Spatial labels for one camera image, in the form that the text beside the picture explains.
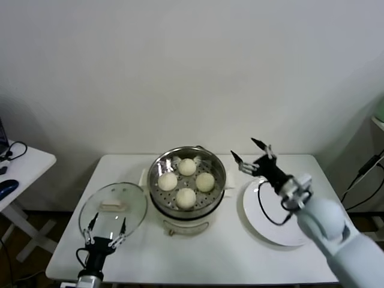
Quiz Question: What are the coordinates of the white round plate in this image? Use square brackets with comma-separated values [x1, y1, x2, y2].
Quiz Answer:
[241, 176, 318, 247]

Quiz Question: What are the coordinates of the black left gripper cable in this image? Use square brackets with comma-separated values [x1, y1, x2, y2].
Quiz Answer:
[75, 247, 89, 268]

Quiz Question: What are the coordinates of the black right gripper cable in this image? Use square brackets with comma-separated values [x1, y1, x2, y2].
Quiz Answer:
[257, 182, 292, 226]

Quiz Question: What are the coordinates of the black floor cable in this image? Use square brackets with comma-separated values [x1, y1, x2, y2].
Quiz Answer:
[0, 238, 46, 284]

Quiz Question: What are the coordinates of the white furniture leg frame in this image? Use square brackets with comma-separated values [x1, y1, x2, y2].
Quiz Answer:
[358, 214, 384, 244]

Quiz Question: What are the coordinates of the white steamed baozi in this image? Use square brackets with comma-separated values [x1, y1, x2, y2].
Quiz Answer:
[178, 158, 197, 176]
[176, 188, 197, 210]
[195, 172, 215, 193]
[158, 172, 178, 191]

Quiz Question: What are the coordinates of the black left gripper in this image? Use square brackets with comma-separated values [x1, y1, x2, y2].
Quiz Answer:
[83, 212, 127, 272]

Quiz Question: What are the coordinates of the black power cable with adapter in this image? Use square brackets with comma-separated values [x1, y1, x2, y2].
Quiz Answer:
[340, 149, 384, 211]

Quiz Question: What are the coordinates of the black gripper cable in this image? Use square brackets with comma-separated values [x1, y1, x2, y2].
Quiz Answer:
[75, 247, 89, 268]
[257, 182, 292, 226]

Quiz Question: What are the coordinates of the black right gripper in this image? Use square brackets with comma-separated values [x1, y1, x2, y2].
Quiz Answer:
[230, 137, 289, 189]

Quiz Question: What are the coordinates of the glass pot lid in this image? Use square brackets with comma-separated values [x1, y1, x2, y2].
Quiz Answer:
[78, 181, 148, 244]

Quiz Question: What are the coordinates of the blue computer mouse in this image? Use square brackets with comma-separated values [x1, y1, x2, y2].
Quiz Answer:
[0, 179, 18, 201]

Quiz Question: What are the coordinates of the stainless steel steamer basket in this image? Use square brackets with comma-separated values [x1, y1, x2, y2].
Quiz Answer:
[147, 145, 226, 218]

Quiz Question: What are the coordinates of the cream electric cooker base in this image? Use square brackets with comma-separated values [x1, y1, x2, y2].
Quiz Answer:
[138, 167, 236, 238]

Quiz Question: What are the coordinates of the dark laptop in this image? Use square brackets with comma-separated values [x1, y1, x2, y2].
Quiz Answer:
[0, 116, 9, 155]

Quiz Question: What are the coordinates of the white side table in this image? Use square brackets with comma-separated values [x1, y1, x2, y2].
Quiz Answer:
[0, 139, 58, 262]

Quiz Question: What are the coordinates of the black headset cable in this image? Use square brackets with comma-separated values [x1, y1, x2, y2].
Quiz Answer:
[0, 140, 28, 164]

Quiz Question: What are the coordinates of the white shelf board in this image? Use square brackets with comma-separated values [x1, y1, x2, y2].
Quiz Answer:
[370, 115, 384, 131]

